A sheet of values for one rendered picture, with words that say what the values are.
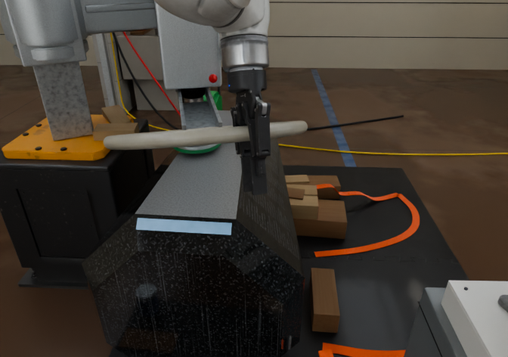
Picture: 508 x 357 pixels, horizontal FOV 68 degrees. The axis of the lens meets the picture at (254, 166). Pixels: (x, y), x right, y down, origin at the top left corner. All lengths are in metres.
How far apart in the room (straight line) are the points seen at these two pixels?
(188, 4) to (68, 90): 1.48
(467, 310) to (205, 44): 1.14
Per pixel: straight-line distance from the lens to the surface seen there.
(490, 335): 0.98
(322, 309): 1.90
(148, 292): 1.41
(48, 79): 2.00
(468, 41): 7.11
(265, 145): 0.70
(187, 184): 1.43
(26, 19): 1.89
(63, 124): 2.06
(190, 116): 1.36
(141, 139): 0.76
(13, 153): 2.08
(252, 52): 0.71
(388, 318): 2.10
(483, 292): 1.06
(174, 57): 1.46
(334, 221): 2.40
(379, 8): 6.55
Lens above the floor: 1.55
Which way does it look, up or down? 28 degrees down
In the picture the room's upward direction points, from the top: straight up
